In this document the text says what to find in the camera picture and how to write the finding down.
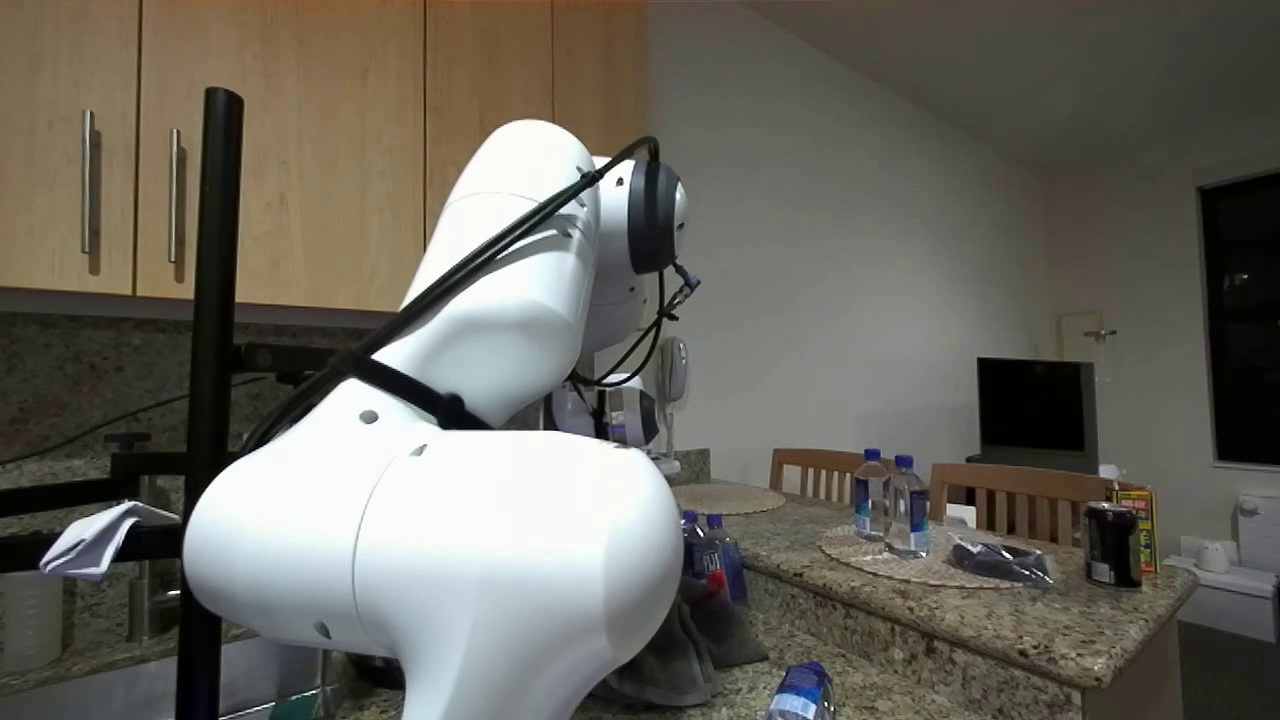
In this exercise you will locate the grey terry towel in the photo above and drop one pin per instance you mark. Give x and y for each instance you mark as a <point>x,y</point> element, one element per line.
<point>675,660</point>

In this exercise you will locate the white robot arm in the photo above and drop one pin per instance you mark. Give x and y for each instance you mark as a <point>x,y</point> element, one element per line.
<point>494,547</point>

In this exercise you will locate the round woven placemat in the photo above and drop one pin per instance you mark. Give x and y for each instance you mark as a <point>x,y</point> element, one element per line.
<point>886,563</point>
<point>725,497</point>

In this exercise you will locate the wooden chair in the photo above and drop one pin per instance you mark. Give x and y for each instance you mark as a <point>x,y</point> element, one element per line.
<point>812,475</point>
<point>1021,503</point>

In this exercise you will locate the water bottle with red label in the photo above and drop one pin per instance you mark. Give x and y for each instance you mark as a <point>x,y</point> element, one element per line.
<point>717,559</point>

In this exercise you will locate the clear water bottle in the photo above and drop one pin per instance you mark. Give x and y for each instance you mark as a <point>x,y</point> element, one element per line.
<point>911,509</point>
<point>871,497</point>

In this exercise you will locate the black monitor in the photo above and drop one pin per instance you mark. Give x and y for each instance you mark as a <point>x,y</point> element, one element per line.
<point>1036,408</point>

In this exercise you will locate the wooden chair back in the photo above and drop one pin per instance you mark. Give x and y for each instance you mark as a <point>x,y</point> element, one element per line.
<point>1021,503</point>

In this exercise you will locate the black plastic bag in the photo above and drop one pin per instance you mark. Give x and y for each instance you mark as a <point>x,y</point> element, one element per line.
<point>1001,563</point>

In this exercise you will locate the black stand pole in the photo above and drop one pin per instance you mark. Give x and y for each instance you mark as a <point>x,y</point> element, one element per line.
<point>211,403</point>

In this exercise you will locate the dark drink can pack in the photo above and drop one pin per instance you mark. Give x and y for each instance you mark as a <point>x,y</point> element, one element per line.
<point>1111,547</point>

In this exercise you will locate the yellow box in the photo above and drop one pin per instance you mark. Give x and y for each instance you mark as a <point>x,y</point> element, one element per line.
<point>1141,527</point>

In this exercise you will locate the metal canister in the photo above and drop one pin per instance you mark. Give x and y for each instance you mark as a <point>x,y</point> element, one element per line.
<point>151,602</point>

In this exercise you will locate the white crumpled paper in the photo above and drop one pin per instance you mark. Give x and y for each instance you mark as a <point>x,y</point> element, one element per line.
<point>101,538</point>

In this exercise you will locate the dark window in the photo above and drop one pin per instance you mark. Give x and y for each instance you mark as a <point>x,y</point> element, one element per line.
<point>1240,323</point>

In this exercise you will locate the white couch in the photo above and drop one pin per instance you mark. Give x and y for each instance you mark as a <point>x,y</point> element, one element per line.
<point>1234,555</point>

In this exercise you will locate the white wall phone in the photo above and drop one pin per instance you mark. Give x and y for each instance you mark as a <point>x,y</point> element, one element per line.
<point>675,367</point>

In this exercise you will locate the wooden wall cabinet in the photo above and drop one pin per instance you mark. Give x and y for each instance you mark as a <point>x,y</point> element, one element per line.
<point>335,135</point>

